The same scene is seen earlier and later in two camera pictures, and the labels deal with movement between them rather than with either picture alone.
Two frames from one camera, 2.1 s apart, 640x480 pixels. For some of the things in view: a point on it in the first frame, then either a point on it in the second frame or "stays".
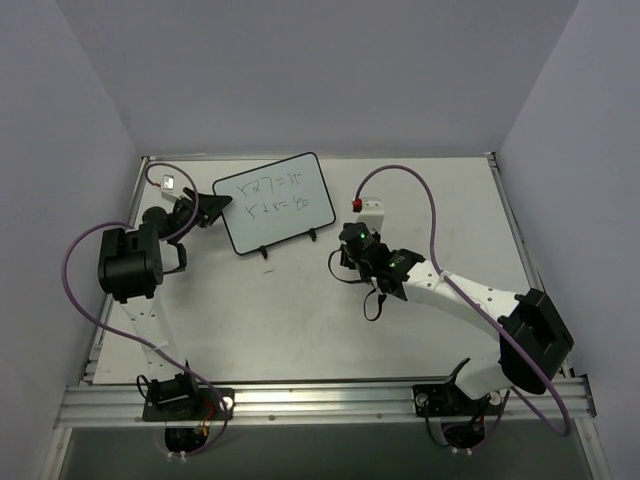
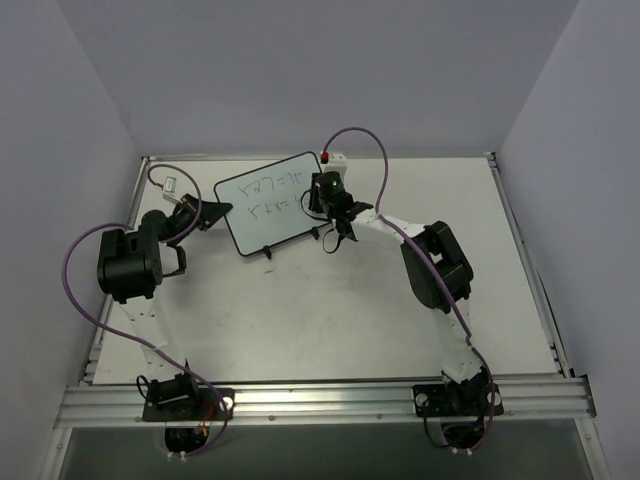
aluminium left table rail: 91,369 stays
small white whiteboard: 275,203 stays
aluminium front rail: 318,402 stays
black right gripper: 353,236 to 341,215
